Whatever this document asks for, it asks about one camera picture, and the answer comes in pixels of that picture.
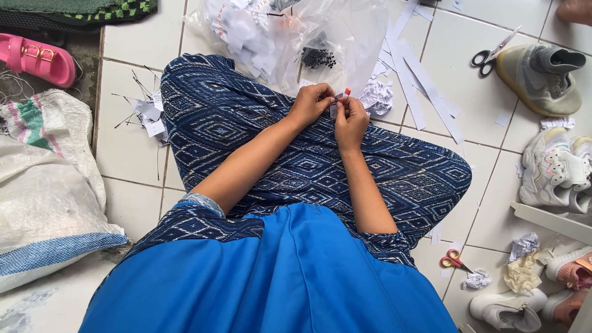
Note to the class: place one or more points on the white slip-on sneaker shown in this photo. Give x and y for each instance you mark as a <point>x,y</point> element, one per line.
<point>506,307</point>

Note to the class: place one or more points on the person's left fingers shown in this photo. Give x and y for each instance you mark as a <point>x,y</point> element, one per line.
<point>323,92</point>

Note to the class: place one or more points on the flat crumpled white paper scrap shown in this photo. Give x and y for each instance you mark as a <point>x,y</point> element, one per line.
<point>557,122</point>

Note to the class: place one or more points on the crumpled grey paper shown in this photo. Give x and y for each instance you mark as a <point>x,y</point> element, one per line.
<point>525,245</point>

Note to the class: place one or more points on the pink buckled sandal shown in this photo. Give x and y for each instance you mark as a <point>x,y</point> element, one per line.
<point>37,58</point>

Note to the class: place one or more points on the large crumpled white paper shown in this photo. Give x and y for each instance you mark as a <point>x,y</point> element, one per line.
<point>377,97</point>

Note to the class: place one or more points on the plain blue shirt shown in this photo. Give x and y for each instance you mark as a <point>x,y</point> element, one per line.
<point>277,277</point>

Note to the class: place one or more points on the small white paper piece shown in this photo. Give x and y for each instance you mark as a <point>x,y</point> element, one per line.
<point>435,235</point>
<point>502,120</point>

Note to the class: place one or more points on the small white paper tag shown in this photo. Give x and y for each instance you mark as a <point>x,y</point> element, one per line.
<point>333,111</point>

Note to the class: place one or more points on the blue patterned batik garment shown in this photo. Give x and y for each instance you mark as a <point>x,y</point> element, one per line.
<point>222,115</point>

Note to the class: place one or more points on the white sack with green-pink stripes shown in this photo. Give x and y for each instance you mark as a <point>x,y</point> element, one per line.
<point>51,125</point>

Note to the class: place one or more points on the bundle of black pins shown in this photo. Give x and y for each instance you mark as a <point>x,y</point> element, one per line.
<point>319,58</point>

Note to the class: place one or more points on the red-tipped pin tool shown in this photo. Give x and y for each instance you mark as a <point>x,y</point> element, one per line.
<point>347,91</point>

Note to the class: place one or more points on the person's right hand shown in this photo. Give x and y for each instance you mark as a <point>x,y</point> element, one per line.
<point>351,129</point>

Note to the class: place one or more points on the small crumpled white paper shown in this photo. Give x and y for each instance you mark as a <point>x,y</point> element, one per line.
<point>476,280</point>

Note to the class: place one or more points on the clear plastic bag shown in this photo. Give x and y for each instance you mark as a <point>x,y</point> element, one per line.
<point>356,32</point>

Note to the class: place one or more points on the heap of white tags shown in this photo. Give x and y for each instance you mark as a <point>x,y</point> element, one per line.
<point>240,37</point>

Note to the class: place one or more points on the white shelf board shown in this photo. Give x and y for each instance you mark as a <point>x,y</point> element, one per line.
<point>550,221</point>

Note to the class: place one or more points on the crumpled cream paper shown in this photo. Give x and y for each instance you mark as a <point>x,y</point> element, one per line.
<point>521,275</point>

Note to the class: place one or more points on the white chunky sneaker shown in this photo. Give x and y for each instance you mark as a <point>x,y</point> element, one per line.
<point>583,194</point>
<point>548,171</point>

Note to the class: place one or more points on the white sack with blue band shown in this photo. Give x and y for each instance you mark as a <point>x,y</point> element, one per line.
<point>41,208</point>

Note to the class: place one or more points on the pink and white sneaker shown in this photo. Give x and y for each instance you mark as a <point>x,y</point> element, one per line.
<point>571,268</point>
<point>566,305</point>

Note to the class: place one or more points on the heap of white paper strips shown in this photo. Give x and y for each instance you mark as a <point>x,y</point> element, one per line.
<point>414,78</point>

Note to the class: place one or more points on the grey and yellow sneaker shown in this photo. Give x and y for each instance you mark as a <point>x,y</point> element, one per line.
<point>536,83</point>

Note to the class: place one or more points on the green knitted mat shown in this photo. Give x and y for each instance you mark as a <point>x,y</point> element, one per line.
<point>69,11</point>

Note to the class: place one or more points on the person's left hand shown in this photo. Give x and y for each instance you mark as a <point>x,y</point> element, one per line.
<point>309,107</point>

